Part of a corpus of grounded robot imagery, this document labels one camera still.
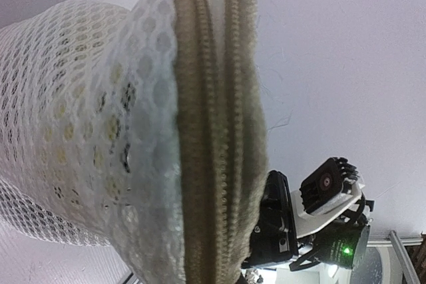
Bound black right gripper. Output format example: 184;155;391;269
244;170;298;269

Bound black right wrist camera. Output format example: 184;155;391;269
292;156;366;240

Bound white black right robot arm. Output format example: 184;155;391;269
242;158;374;271

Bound white mesh laundry bag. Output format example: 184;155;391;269
1;0;268;283

